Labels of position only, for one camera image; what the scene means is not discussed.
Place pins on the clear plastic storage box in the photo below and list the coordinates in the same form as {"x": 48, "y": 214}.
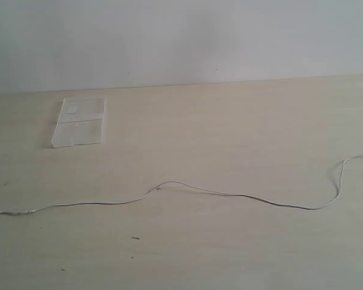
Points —
{"x": 81, "y": 121}

